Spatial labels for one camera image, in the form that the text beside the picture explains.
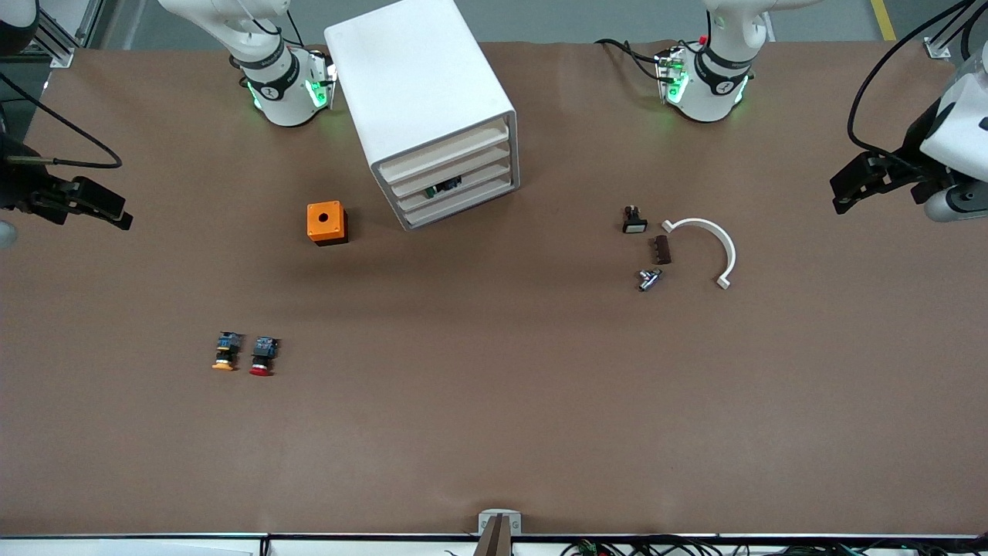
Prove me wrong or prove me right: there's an aluminium frame profile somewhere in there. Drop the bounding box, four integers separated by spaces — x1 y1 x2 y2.
925 0 988 59
39 0 105 69

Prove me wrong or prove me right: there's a left arm base connector panel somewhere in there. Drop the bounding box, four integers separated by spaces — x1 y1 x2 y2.
655 46 689 105

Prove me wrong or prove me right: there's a left arm base black cable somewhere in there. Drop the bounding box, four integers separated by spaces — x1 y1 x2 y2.
594 39 665 82

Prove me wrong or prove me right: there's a brown paper table cover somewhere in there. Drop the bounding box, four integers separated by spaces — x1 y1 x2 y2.
0 39 988 537

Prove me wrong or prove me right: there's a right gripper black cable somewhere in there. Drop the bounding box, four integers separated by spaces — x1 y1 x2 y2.
0 73 123 169

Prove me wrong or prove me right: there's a grey bracket with brown post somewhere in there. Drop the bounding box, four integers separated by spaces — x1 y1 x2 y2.
474 510 523 556

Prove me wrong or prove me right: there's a right arm base connector panel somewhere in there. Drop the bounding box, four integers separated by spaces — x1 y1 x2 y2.
307 50 339 109

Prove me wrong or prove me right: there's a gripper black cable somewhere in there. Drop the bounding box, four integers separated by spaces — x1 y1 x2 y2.
0 73 123 169
848 0 975 159

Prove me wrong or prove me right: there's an orange box with hole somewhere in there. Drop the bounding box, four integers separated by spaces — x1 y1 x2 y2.
306 201 349 246

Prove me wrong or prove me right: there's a white curved plastic arc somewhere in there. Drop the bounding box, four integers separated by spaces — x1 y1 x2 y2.
661 218 737 290

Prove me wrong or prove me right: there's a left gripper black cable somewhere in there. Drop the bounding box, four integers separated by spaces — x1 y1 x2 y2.
848 0 975 159

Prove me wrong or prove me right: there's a white table edge strip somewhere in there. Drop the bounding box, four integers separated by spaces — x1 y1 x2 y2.
0 533 988 556

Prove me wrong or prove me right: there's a red push button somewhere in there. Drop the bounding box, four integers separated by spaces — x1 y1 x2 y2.
249 337 280 378

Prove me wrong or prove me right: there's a yellow push button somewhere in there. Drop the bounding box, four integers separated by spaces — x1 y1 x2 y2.
211 331 245 372

